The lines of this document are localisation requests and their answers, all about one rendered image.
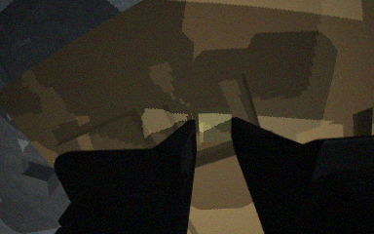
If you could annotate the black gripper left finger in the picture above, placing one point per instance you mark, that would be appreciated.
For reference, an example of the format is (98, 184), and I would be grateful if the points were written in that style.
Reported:
(164, 174)

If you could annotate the olive yellow block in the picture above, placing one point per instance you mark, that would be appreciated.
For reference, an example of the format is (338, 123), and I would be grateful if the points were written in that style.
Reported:
(215, 123)

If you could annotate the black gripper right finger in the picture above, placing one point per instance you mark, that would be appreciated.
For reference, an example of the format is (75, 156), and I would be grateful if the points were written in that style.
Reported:
(284, 177)

